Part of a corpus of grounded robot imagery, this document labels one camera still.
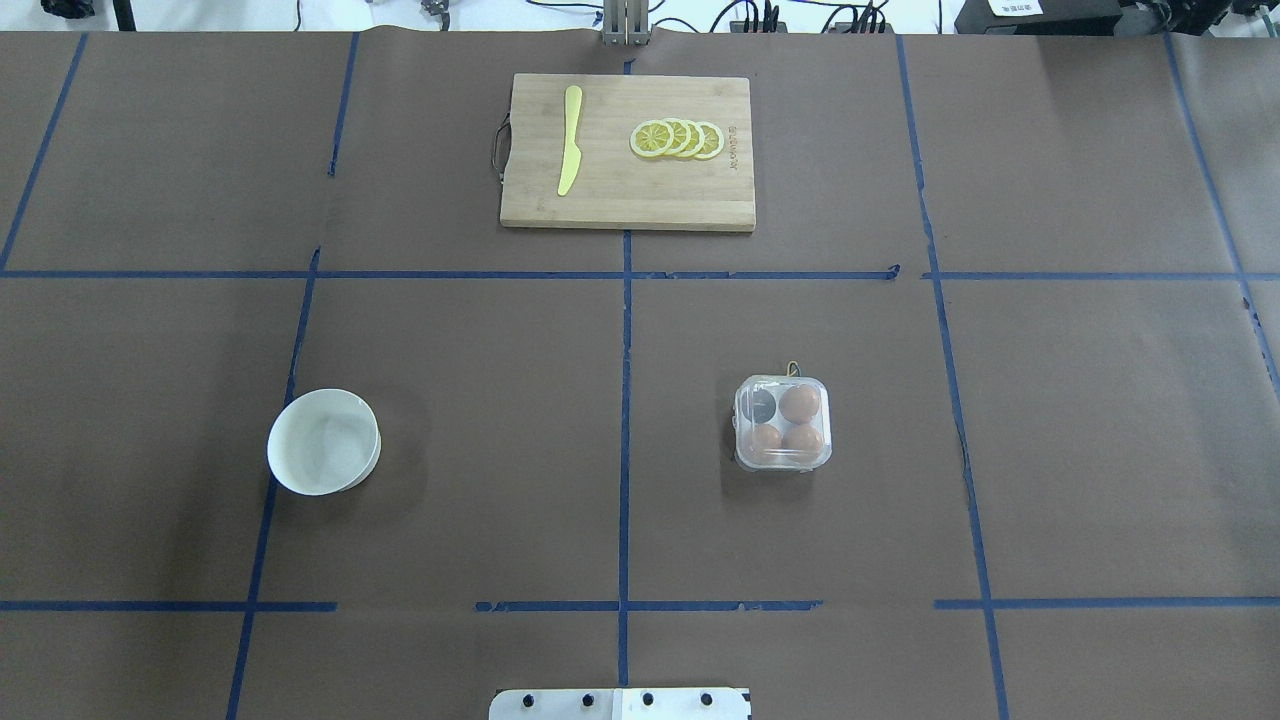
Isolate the brown egg from bowl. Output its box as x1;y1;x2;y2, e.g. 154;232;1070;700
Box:
744;424;782;465

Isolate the clear plastic egg box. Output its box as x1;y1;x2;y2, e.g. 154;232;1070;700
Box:
730;360;833;473

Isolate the brown egg in box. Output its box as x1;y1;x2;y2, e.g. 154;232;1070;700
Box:
780;384;822;425
782;424;826;464

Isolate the wooden cutting board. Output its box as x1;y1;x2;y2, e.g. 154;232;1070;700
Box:
500;73;756;233

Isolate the lemon slice stack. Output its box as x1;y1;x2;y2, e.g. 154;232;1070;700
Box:
628;117;728;161

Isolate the yellow plastic knife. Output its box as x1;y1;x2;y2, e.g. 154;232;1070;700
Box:
557;85;582;197

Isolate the white bowl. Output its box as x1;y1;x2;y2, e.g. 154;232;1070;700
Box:
266;388;381;497

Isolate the black computer case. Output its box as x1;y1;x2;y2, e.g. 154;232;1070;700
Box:
955;0;1211;37

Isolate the aluminium frame post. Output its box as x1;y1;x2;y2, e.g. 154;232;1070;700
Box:
600;0;652;47

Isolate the white camera pole with base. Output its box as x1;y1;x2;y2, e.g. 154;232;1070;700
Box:
488;687;753;719

